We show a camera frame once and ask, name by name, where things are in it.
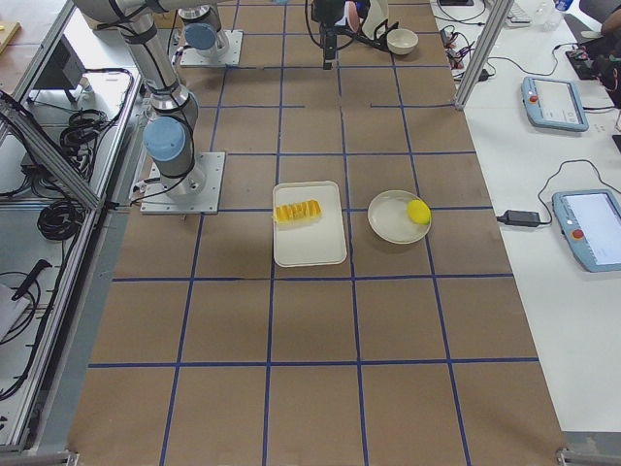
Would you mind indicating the black power adapter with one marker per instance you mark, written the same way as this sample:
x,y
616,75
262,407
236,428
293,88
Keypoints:
x,y
519,218

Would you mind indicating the blue teach pendant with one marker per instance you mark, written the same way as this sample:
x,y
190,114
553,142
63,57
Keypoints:
x,y
590,222
553,104

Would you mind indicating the cream round plate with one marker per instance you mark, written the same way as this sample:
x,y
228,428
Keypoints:
x,y
387,215

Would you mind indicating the cream plate in rack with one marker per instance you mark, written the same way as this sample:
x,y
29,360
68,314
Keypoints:
x,y
375,23

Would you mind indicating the far blue teach pendant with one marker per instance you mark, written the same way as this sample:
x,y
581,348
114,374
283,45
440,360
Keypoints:
x,y
553,104

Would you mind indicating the yellow lemon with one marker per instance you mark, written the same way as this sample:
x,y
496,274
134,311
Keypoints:
x,y
419,212

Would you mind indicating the black dish rack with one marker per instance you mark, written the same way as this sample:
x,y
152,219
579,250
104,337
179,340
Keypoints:
x,y
378,40

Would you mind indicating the aluminium frame post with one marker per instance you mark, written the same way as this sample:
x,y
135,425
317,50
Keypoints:
x,y
484,44

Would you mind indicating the near blue teach pendant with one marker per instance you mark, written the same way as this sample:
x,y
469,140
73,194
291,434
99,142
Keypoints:
x,y
590,222

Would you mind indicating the pink plate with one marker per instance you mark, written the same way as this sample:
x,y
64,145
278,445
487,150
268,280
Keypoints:
x,y
351,15

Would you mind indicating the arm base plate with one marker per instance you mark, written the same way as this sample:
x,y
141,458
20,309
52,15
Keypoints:
x,y
209,49
198,193

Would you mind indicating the cream bowl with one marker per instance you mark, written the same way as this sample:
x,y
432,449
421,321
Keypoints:
x,y
401,41

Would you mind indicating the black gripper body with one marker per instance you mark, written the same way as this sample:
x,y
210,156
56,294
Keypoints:
x,y
326,12

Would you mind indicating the cream rectangular tray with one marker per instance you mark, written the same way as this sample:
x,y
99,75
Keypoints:
x,y
313,240

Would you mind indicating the yellow orange bread loaf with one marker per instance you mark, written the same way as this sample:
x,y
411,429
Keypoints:
x,y
296,212

